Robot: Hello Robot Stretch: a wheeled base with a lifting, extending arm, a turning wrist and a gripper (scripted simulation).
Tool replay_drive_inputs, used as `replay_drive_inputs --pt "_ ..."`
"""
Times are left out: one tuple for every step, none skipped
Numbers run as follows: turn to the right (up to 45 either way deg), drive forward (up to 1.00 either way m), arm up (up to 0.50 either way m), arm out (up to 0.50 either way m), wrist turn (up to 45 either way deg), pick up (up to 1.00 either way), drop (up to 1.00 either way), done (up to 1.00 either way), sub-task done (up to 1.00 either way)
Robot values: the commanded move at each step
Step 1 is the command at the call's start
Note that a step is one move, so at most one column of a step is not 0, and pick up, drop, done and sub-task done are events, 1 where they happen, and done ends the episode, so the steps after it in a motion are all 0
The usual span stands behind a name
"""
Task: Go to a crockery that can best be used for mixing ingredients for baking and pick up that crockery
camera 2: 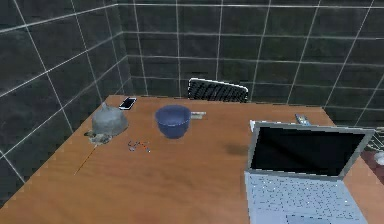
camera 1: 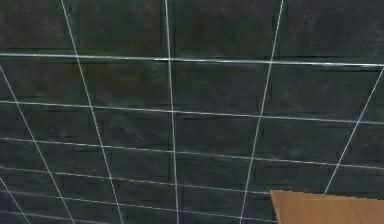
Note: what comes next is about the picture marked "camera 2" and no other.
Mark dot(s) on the grey dome-shaped statue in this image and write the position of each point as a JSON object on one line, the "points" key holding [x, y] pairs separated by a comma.
{"points": [[108, 121]]}

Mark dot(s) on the silver open laptop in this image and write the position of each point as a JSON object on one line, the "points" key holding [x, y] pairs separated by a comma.
{"points": [[306, 173]]}

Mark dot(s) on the brown wooden table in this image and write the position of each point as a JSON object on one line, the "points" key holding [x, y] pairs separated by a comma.
{"points": [[166, 180]]}

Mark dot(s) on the thin orange pencil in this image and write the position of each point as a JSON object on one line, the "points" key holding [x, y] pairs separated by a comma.
{"points": [[85, 160]]}

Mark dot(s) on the grey remote control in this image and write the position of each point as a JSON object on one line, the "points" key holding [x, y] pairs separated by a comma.
{"points": [[302, 119]]}

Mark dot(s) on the blue mixing bowl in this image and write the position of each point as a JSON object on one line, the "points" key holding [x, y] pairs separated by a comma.
{"points": [[172, 122]]}

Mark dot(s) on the white-edged black smartphone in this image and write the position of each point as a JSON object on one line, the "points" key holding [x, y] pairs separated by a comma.
{"points": [[128, 103]]}

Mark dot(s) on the small grey flat card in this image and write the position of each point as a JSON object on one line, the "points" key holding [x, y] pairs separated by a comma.
{"points": [[198, 115]]}

